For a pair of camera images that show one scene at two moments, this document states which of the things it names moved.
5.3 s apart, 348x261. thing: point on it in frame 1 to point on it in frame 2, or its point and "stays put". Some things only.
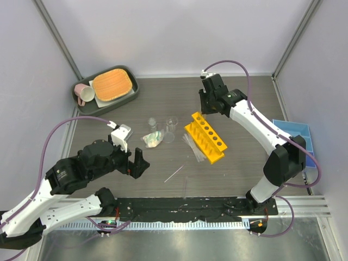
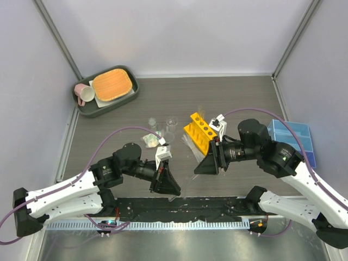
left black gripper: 137,168 to 163,181
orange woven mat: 110,85 stays put
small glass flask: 152,122 stays put
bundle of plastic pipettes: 198,154 stays put
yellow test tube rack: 211,144 stays put
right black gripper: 203,95 to 211,163
